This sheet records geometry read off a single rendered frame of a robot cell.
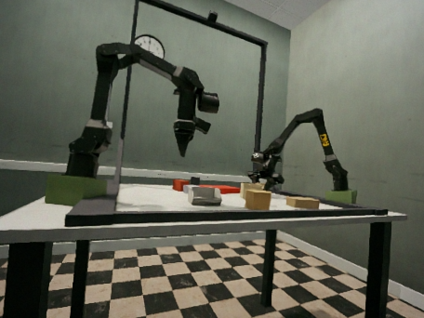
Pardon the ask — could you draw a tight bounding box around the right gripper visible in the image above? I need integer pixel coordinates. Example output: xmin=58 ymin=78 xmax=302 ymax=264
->
xmin=174 ymin=107 xmax=195 ymax=157

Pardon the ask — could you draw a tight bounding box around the black metal gantry frame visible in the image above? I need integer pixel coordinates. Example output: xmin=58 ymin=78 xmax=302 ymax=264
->
xmin=113 ymin=0 xmax=268 ymax=185

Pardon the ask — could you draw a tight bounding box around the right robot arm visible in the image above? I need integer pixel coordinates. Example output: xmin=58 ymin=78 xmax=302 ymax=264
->
xmin=61 ymin=42 xmax=219 ymax=179

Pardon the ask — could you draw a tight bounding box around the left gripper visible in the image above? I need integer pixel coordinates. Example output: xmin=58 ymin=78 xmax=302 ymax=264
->
xmin=247 ymin=164 xmax=285 ymax=191

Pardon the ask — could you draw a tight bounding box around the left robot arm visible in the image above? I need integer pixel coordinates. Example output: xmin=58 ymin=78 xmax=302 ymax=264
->
xmin=251 ymin=108 xmax=352 ymax=191

